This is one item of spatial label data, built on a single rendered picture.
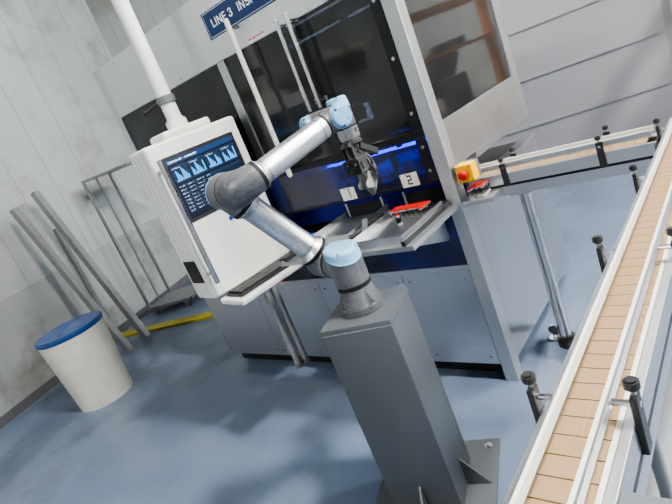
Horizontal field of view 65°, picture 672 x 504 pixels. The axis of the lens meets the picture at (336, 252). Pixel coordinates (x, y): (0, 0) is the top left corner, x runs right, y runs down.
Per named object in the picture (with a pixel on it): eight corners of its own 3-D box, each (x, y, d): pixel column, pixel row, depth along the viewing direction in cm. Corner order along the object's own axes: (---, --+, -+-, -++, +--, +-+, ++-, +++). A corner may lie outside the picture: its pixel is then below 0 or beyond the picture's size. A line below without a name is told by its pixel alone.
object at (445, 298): (318, 293, 443) (277, 198, 419) (572, 276, 307) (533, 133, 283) (236, 363, 373) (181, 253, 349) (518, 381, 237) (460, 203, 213)
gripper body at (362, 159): (347, 179, 186) (334, 147, 182) (360, 171, 192) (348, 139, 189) (364, 174, 181) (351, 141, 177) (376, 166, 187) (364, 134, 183)
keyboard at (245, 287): (288, 257, 266) (286, 252, 266) (305, 256, 256) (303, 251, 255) (226, 296, 242) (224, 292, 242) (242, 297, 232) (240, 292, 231)
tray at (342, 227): (347, 218, 262) (345, 212, 261) (389, 210, 245) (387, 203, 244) (306, 248, 239) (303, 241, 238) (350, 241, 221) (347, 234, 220)
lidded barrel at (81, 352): (112, 377, 444) (75, 314, 427) (151, 373, 418) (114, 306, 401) (62, 417, 402) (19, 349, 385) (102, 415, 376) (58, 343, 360)
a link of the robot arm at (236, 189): (217, 184, 144) (343, 91, 160) (206, 185, 154) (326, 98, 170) (241, 218, 148) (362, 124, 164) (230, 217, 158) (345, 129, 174)
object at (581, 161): (472, 202, 221) (461, 167, 216) (485, 189, 231) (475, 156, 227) (659, 169, 175) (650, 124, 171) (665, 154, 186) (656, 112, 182)
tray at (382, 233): (392, 217, 232) (389, 210, 231) (443, 208, 215) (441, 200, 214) (350, 251, 208) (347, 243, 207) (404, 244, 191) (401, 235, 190)
